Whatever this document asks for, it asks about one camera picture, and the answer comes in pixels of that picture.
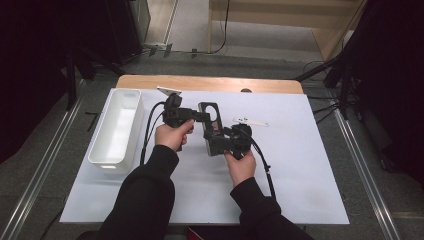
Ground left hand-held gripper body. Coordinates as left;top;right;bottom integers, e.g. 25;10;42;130
156;85;201;129

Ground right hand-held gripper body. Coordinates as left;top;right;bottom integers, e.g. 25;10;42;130
219;116;270;160

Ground white plastic bin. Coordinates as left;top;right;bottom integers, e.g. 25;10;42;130
87;88;145;175

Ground person's left hand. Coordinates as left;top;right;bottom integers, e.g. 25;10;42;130
154;118;196;153

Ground person's right hand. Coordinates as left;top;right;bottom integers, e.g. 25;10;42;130
223;149;257;189

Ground white table sheet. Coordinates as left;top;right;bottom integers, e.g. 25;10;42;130
59;88;350;225

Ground red thing under table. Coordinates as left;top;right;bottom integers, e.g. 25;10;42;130
187;228;204;240

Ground black curtain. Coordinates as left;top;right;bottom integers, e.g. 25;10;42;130
346;0;424;184
0;0;134;164

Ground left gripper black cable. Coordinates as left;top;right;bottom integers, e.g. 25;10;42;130
139;100;167;167

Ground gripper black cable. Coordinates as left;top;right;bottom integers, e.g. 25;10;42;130
248;134;278;201
139;100;167;167

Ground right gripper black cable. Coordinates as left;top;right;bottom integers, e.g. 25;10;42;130
248;134;278;201

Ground black floor cables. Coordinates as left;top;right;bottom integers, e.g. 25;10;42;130
302;59;343;125

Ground black hanging cable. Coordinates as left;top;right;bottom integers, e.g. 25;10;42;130
211;0;232;55

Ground light wooden frame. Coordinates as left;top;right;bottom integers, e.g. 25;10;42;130
208;0;368;62

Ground silver floor rail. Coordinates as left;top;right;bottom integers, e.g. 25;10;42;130
0;94;84;240
334;109;403;240

